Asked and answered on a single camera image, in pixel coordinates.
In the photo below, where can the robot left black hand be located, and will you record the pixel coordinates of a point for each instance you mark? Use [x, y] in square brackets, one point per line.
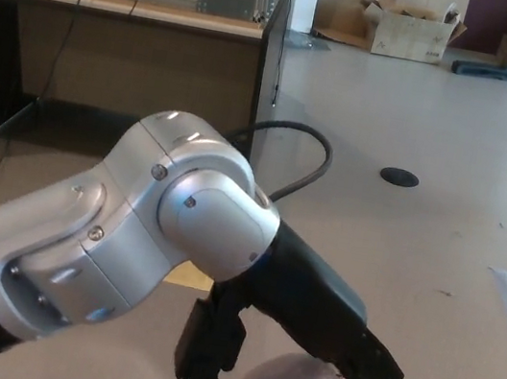
[309, 291]

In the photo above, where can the yellow paper sheet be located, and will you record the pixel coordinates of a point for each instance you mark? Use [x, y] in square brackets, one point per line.
[192, 279]

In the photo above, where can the black round floor disc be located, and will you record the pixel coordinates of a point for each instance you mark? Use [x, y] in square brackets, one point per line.
[399, 177]

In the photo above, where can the large open cardboard box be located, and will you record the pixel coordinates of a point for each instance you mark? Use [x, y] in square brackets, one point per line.
[407, 39]

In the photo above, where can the black foam packing piece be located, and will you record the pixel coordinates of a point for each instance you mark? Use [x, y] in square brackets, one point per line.
[497, 71]

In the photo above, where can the wooden desk with dark sides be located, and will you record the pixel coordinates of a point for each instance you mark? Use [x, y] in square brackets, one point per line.
[134, 58]

